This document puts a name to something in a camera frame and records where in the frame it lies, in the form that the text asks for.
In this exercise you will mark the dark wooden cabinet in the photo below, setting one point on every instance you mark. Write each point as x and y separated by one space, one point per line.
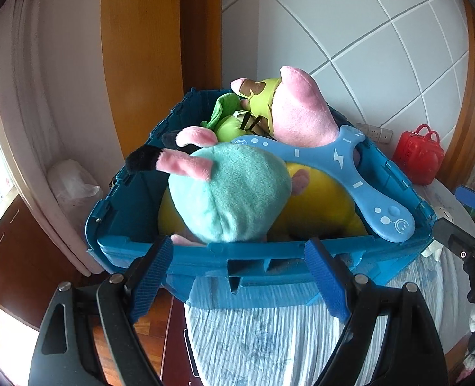
12 257

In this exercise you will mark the white wall socket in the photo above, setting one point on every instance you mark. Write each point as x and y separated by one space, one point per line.
380 133

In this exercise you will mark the blue boomerang toy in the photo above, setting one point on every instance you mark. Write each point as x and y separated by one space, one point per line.
326 161

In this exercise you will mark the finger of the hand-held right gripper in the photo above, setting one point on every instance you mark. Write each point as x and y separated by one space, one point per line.
474 200
456 237

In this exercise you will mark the white plastic bag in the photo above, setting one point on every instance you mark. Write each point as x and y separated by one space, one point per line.
70 185

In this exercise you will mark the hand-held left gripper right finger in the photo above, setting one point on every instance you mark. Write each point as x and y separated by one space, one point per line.
326 285

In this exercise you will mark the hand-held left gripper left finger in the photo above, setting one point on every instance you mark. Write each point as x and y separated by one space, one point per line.
154 273

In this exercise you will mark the teal plush toy pink ears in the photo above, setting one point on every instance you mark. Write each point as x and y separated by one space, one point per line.
229 193

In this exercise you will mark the pink star plush toy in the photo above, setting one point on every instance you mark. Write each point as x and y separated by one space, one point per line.
301 116

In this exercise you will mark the red plastic carry case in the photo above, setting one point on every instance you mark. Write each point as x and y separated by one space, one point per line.
418 157

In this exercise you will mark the green plush toy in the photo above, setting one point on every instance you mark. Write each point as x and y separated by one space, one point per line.
225 126

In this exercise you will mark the blue plastic storage bin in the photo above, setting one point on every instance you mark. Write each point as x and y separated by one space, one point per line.
205 265

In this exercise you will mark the wooden door frame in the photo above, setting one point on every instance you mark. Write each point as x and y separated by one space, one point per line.
153 48

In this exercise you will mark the white curtain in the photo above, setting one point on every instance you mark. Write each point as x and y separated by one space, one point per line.
40 88

